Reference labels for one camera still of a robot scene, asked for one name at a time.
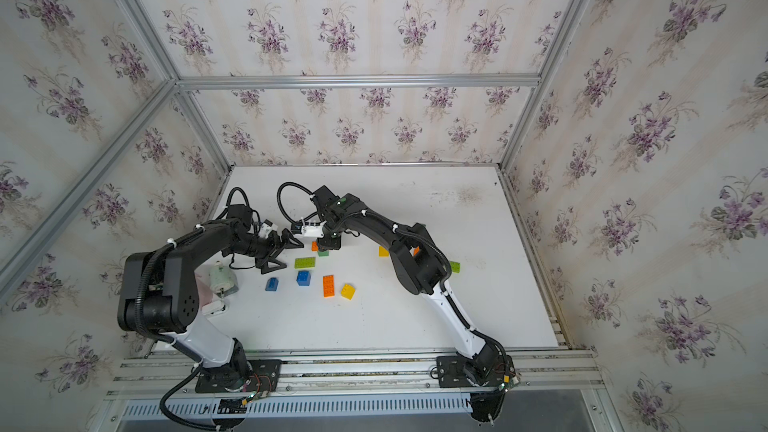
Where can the pink pen cup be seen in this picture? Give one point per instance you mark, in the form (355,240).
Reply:
(206,296)

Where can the lime green lego plate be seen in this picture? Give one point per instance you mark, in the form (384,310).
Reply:
(304,263)

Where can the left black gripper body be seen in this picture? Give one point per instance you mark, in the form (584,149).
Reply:
(258,247)

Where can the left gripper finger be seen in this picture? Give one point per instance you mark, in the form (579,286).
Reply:
(269,264)
(283,240)

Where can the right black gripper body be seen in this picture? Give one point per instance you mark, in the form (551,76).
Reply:
(329,241)

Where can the aluminium front rail frame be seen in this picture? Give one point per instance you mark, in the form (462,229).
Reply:
(344,383)

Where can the orange long lego brick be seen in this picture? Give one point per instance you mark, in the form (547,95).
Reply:
(328,286)

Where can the blue sloped lego brick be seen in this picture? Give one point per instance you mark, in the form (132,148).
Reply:
(272,284)

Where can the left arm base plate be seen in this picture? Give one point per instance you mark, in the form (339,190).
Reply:
(259,376)

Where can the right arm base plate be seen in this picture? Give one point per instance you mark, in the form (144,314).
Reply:
(456,371)

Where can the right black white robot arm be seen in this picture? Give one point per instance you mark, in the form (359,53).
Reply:
(424,270)

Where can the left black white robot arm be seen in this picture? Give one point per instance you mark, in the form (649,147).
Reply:
(160,299)

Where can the yellow sloped lego brick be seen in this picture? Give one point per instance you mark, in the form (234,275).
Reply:
(348,291)

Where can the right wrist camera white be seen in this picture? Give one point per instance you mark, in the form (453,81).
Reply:
(308,230)

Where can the white small device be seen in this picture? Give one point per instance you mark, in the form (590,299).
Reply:
(223,283)

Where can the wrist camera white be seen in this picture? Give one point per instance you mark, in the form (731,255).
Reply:
(266,228)
(308,230)

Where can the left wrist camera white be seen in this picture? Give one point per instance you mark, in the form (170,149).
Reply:
(266,228)

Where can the blue square lego brick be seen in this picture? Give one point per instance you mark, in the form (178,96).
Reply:
(303,278)

